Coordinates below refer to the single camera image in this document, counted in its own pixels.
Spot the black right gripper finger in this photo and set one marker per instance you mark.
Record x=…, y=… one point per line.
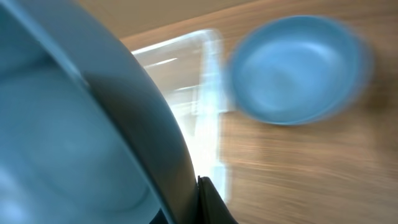
x=212, y=207

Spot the dark teal plate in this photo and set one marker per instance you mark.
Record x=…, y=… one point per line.
x=86, y=136
x=297, y=70

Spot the clear plastic storage bin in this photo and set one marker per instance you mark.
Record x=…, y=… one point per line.
x=187, y=71

